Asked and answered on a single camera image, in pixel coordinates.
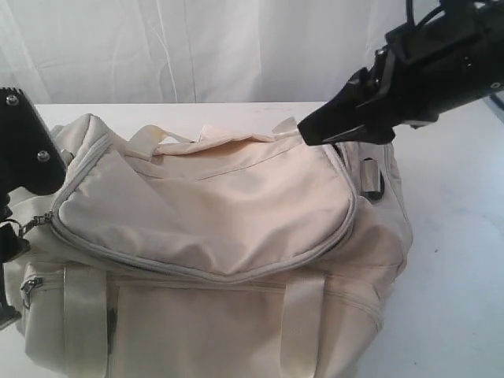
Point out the white backdrop curtain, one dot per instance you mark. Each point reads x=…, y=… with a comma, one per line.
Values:
x=189, y=51

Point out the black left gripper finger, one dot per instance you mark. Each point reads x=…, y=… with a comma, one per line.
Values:
x=29, y=156

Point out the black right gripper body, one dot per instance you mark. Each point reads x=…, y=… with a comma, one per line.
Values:
x=449, y=58

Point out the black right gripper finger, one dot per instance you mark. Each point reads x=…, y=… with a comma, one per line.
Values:
x=339, y=121

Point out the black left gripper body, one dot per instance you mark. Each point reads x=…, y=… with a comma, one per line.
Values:
x=12, y=246

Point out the cream duffel bag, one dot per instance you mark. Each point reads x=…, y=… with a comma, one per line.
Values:
x=235, y=255

